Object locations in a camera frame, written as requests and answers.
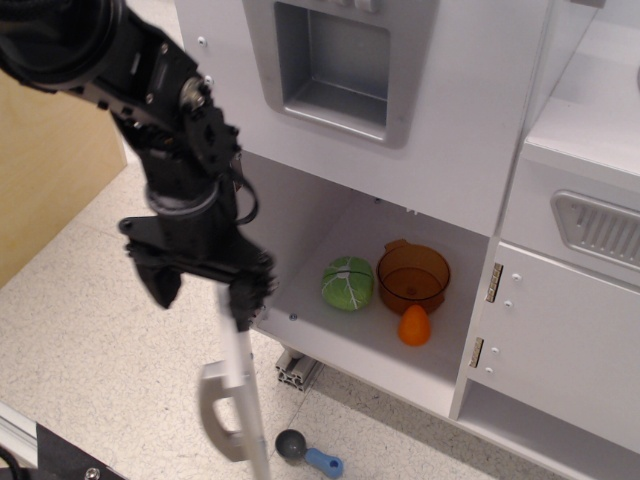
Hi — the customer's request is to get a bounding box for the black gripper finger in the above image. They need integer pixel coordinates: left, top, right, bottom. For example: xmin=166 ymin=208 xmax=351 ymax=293
xmin=228 ymin=279 xmax=272 ymax=332
xmin=130 ymin=250 xmax=181 ymax=309

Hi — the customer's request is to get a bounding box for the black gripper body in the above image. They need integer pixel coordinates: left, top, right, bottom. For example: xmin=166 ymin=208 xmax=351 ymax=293
xmin=118 ymin=192 xmax=274 ymax=291

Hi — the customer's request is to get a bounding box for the white low fridge door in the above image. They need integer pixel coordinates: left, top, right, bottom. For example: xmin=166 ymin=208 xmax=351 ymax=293
xmin=216 ymin=283 xmax=271 ymax=480

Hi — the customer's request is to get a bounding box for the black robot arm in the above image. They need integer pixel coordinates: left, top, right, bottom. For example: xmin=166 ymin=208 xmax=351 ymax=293
xmin=1 ymin=1 xmax=273 ymax=331

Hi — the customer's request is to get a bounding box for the aluminium extrusion foot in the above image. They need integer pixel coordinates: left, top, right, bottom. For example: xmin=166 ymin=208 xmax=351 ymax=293
xmin=275 ymin=350 xmax=321 ymax=392

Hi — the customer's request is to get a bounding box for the green toy cabbage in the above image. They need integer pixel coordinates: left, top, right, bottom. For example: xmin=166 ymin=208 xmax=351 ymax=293
xmin=321 ymin=256 xmax=374 ymax=312

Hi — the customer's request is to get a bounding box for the grey blue toy scoop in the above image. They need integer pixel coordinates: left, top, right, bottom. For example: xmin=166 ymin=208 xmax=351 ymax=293
xmin=275 ymin=429 xmax=344 ymax=479

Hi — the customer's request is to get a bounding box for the orange translucent toy pot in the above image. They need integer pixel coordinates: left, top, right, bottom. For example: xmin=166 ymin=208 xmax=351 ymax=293
xmin=376 ymin=239 xmax=451 ymax=314

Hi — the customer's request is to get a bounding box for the light wooden board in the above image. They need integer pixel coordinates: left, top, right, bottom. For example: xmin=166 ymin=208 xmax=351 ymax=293
xmin=1 ymin=75 xmax=125 ymax=283

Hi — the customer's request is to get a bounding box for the orange toy carrot piece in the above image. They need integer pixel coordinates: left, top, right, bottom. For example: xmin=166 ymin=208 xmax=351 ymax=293
xmin=397 ymin=305 xmax=431 ymax=347

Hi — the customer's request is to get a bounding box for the grey ice dispenser recess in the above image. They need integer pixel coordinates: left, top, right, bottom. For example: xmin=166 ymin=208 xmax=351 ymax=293
xmin=243 ymin=1 xmax=439 ymax=149

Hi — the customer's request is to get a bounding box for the white toy kitchen cabinet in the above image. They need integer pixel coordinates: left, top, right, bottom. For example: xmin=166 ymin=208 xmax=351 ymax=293
xmin=176 ymin=1 xmax=639 ymax=479

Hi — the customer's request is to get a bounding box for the lower brass oven hinge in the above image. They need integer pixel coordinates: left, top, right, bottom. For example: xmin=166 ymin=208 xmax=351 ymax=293
xmin=469 ymin=337 xmax=484 ymax=368

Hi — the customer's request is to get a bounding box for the brass oven hinge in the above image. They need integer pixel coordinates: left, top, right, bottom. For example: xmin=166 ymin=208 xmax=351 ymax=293
xmin=469 ymin=337 xmax=484 ymax=368
xmin=485 ymin=262 xmax=504 ymax=303

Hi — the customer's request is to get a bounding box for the upper brass oven hinge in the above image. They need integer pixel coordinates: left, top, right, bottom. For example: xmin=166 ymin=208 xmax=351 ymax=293
xmin=485 ymin=262 xmax=504 ymax=303

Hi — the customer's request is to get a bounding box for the white oven cabinet door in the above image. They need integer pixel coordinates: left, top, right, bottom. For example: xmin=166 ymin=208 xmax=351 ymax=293
xmin=468 ymin=244 xmax=639 ymax=451

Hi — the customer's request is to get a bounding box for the grey vent grille panel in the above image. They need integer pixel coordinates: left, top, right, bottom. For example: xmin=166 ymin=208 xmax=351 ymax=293
xmin=550 ymin=190 xmax=639 ymax=271

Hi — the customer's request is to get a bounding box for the grey fridge door handle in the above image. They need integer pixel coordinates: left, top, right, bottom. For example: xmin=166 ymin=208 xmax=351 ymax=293
xmin=198 ymin=361 xmax=249 ymax=462

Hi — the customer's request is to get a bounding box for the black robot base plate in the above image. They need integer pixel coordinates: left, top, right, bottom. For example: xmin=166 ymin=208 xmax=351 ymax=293
xmin=1 ymin=423 xmax=125 ymax=479

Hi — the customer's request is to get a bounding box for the aluminium frame rail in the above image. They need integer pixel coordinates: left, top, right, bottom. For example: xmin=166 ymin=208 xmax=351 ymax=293
xmin=1 ymin=402 xmax=38 ymax=467

